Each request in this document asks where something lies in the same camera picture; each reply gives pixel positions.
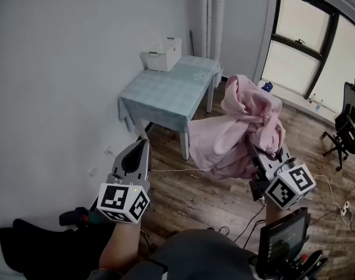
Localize person's left forearm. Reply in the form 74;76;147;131
99;217;143;277

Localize black wrist-mounted screen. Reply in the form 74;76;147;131
259;207;309;277

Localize teal and black tool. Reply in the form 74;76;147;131
59;207;105;227

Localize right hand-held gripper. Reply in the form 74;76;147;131
249;142;316;210

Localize white table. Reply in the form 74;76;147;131
119;74;217;160

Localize person's right forearm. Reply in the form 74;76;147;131
266;199;292;226

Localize person's dark grey shirt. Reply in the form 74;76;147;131
86;229;259;280

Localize white power strip cable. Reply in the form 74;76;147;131
313;174;355;229

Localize black-framed window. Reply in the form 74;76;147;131
259;0;355;122

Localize black device with red button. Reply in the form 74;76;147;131
282;249;329;279

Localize black office chair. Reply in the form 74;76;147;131
322;79;355;172
0;207;117;280

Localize pink clothes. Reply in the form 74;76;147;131
188;73;286;181

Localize white plastic basket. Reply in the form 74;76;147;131
140;37;183;72

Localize black cable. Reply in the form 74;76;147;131
234;202;268;242

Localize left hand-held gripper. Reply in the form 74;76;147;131
91;140;152;224

